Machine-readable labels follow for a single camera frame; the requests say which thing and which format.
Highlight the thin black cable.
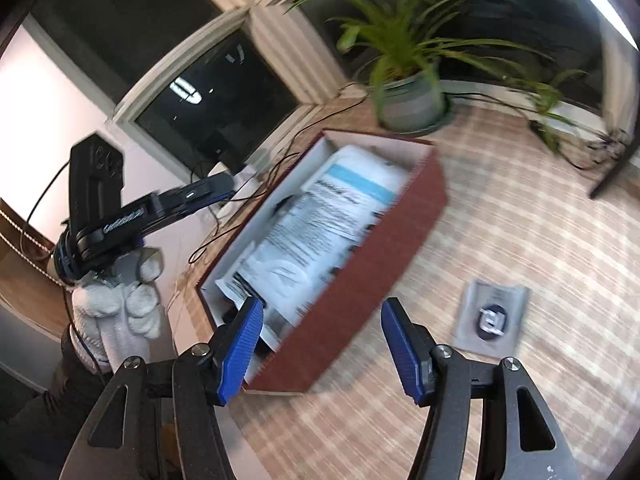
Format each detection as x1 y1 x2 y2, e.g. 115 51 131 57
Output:
270 96 372 172

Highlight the grey sachet packet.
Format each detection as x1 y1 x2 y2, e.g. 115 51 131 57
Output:
452 280 531 359

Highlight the person's left hand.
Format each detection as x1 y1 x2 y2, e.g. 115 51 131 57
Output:
70 246 166 374

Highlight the white charging station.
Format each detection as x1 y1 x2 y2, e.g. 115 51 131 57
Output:
199 159 262 207

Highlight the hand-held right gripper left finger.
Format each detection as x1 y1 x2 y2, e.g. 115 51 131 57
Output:
59 296 265 480

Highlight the long black cable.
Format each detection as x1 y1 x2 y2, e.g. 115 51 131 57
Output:
187 159 302 267

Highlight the large potted plant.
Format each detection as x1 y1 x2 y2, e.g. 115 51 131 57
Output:
286 0 557 137

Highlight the white printed plastic bag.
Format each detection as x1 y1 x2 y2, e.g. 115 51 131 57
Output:
236 192 372 328

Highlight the red-brown cardboard box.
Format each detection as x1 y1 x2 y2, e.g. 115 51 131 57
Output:
195 130 449 397

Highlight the beaded blind cord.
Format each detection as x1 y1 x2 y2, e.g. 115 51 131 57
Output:
0 209 72 288

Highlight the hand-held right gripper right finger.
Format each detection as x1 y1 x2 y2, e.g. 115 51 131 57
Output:
381 297 581 480

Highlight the white packet with blue label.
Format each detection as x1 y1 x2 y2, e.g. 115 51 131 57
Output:
301 145 412 223

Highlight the small green plant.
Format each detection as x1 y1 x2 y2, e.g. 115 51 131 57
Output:
524 69 632 172

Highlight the person's left forearm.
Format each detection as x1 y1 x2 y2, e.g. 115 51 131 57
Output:
0 327 118 480

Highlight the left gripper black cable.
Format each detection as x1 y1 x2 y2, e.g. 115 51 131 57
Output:
19 159 113 377

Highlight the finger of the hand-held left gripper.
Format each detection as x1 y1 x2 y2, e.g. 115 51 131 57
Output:
152 173 236 221

